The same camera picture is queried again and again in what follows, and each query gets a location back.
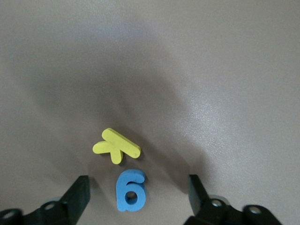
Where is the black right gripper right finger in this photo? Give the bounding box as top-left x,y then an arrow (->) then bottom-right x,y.
185,173 -> 282,225

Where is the yellow foam letter K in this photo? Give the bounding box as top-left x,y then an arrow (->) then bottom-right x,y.
92,127 -> 141,165

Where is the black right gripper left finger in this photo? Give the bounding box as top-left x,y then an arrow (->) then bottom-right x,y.
0,175 -> 91,225

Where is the blue foam digit six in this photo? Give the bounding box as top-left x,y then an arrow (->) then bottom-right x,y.
116,169 -> 148,212

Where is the brown table cover sheet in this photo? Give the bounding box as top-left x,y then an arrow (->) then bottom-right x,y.
0,0 -> 300,225

